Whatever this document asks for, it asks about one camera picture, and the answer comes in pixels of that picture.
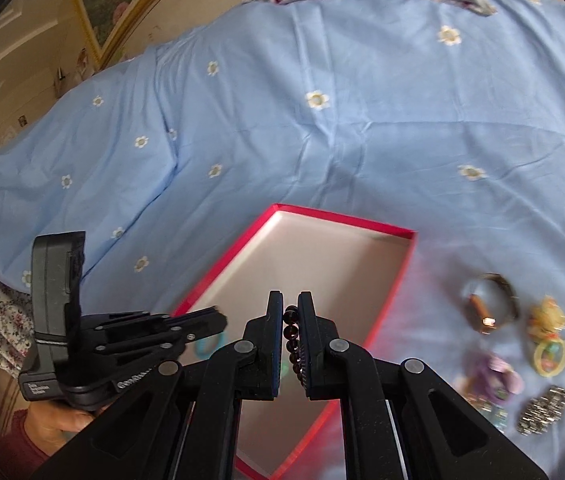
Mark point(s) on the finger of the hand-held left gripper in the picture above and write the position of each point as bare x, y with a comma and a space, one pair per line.
162, 355
197, 321

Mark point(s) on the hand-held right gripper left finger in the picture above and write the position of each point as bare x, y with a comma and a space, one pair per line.
275, 360

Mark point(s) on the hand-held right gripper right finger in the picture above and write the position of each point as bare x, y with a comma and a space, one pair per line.
312, 360

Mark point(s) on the red cardboard box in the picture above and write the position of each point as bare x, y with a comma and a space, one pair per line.
312, 260

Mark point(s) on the purple bow hair clip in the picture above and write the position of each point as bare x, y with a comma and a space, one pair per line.
499, 372

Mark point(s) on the person's left forearm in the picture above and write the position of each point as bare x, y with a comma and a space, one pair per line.
7, 452

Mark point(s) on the person's left hand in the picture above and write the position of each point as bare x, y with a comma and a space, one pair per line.
55, 420

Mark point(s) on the gold framed picture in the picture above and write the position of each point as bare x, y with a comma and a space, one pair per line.
107, 0

